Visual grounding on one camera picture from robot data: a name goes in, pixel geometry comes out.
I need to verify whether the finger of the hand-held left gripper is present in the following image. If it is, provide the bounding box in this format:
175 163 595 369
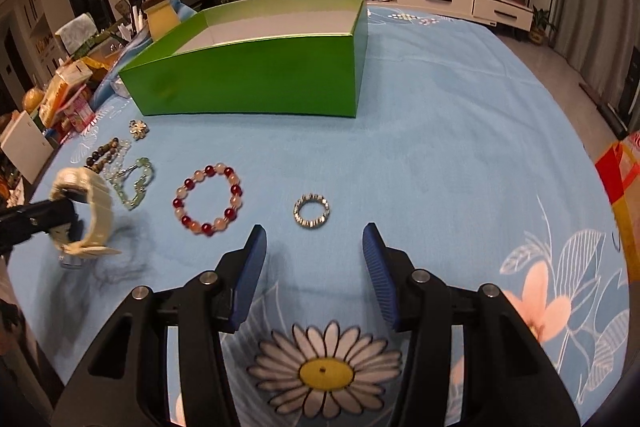
0 198 81 253

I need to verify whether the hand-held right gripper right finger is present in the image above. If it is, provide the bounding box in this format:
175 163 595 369
362 223 581 427

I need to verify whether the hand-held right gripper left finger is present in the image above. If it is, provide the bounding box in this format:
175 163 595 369
50 224 268 427

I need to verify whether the cream wristwatch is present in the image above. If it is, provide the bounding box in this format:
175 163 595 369
49 167 123 268

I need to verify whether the brown bead bracelet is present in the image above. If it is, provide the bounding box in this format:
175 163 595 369
85 137 123 172

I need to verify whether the silver segmented bracelet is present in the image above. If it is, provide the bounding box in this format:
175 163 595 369
293 193 331 230

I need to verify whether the clear bead bracelet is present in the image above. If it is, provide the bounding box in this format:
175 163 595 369
102 139 138 188

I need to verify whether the red and pink bead bracelet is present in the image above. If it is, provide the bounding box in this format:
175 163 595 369
171 163 244 238

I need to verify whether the green jade bracelet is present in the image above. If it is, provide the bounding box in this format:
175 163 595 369
111 157 155 211

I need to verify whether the green cardboard box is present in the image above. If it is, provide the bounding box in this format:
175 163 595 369
117 0 370 118

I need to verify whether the plain white box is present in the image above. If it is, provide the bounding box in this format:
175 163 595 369
0 109 53 182

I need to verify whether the pink snack packet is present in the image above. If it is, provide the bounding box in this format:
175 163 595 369
62 99 96 132

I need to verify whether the orange fruit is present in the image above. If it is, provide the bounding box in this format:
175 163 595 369
22 89 46 112

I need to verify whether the orange snack box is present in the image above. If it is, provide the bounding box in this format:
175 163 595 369
39 62 93 128

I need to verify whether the green and white bag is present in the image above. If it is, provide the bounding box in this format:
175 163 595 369
54 13 98 58

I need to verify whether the red and yellow bag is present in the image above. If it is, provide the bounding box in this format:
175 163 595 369
595 132 640 280

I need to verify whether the small potted plant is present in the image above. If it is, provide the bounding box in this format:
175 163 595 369
530 7 556 45

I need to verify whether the yellow bottle with red handle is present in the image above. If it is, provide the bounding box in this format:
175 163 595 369
141 0 180 42

